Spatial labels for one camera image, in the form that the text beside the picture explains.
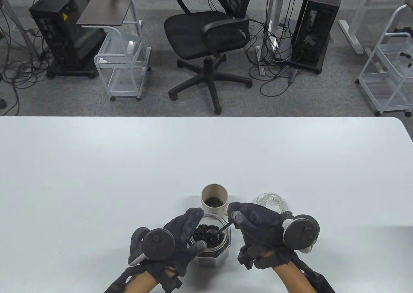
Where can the person's left hand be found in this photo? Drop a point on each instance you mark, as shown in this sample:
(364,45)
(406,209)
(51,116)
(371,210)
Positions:
(184,228)

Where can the person's right hand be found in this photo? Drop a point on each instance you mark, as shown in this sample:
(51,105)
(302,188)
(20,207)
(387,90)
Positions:
(261,225)

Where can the round glass jar lid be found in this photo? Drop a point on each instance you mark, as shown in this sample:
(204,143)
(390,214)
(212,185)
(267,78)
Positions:
(272,202)

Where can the black measuring scoop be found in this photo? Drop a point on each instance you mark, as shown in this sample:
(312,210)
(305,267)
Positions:
(222,228)

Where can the small coffee beans heap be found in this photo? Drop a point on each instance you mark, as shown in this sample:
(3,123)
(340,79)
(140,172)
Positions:
(214,202)

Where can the octagonal glass jar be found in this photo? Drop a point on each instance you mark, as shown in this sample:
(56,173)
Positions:
(213,259)

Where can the person's right forearm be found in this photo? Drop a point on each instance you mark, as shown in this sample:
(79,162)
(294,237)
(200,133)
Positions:
(293,278)

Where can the person's left forearm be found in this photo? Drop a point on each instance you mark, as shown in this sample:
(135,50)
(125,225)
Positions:
(142,281)

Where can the black white left hand controller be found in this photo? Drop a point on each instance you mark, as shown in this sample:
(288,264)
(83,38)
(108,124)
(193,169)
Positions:
(158,243)

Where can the black white hand controller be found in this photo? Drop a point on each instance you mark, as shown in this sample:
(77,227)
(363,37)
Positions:
(158,243)
(301,235)

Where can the black white right hand controller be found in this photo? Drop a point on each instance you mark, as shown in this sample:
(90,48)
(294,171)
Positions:
(301,235)

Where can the white power strip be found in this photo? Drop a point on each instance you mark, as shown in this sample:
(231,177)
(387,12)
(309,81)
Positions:
(260,68)

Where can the white cart with brown-top table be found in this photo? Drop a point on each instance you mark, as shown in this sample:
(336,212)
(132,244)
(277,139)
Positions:
(113,64)

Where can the black mesh office chair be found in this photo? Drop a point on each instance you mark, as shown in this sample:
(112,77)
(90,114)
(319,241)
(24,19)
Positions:
(193,31)

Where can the white desk column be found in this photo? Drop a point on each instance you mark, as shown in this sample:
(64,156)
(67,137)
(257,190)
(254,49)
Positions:
(274,2)

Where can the black computer tower yellow sticker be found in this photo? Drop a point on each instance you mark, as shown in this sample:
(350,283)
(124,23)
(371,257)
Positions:
(61,31)

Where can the brown top side table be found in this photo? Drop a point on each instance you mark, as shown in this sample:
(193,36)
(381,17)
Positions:
(106,9)

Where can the grey desk leg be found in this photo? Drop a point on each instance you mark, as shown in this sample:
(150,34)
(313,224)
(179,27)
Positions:
(24,36)

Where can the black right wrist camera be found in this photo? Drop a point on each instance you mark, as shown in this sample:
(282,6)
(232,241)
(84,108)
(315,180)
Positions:
(246,257)

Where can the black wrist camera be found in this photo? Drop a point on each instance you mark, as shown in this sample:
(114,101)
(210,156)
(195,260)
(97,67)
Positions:
(246,257)
(171,281)

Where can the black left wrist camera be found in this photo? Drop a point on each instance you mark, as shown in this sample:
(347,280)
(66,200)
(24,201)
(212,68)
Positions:
(171,281)

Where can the white desk frame dark top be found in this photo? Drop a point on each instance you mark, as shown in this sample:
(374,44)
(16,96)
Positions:
(350,35)

